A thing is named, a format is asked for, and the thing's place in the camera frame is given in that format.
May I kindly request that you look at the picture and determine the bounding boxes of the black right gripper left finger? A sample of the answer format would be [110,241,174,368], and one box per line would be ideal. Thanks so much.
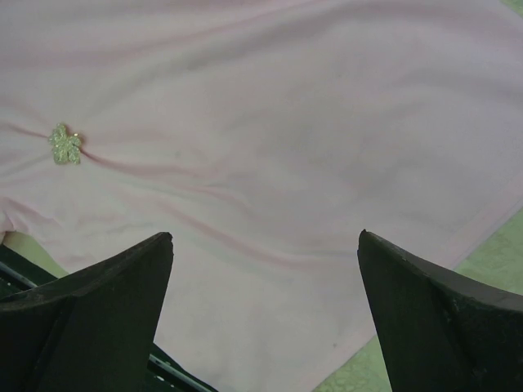
[1,233,173,391]

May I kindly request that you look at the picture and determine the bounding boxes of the pink garment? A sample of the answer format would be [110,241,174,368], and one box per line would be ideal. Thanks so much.
[1,1,522,391]

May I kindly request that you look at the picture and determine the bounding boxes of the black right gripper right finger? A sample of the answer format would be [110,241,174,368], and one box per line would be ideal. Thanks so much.
[357,230,522,392]

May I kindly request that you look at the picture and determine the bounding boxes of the gold rhinestone brooch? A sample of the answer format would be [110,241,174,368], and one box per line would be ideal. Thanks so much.
[48,122,82,165]

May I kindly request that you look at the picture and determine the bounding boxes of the black metal base frame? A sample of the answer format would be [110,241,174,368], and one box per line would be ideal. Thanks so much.
[1,245,217,392]

